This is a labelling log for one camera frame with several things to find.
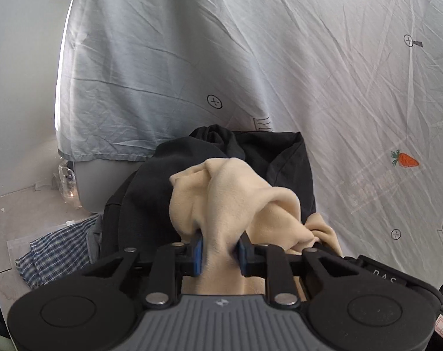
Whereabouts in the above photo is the black garment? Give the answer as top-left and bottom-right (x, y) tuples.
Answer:
(101, 124), (317, 275)

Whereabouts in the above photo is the grey carrot print bedsheet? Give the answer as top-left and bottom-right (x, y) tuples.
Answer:
(55, 0), (443, 286)

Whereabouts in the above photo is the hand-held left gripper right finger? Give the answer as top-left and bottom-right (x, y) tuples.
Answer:
(237, 231), (359, 308)

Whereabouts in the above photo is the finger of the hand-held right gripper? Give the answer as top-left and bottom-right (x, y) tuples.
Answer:
(314, 242), (358, 264)

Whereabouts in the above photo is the beige fleece garment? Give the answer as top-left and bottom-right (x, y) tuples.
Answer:
(169, 157), (344, 297)

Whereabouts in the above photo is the clear plastic bag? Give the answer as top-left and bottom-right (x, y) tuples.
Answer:
(57, 159), (84, 210)

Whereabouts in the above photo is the blue plaid shirt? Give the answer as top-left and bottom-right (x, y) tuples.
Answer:
(16, 215), (103, 289)

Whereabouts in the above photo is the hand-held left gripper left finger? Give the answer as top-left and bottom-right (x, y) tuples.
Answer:
(81, 233), (204, 308)

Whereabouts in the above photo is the white bed base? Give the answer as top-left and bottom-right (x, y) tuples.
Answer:
(73, 159), (140, 214)

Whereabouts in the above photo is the grey cloth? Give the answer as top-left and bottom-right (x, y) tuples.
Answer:
(86, 216), (106, 264)

